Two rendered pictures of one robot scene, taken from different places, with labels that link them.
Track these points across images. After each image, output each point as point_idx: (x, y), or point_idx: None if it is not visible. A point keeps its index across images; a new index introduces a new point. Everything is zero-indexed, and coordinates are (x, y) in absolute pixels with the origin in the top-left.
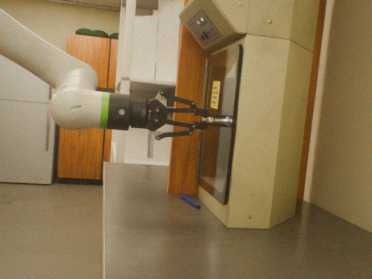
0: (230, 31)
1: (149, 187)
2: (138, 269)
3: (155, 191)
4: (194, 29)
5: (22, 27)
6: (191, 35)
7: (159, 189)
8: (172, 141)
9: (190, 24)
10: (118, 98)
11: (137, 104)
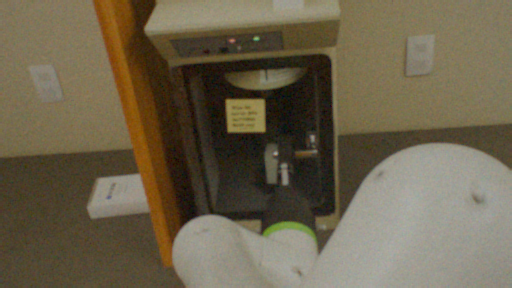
0: (320, 46)
1: (139, 286)
2: None
3: (167, 279)
4: (188, 45)
5: (250, 262)
6: (128, 45)
7: (151, 274)
8: (162, 206)
9: (185, 41)
10: (306, 218)
11: (303, 203)
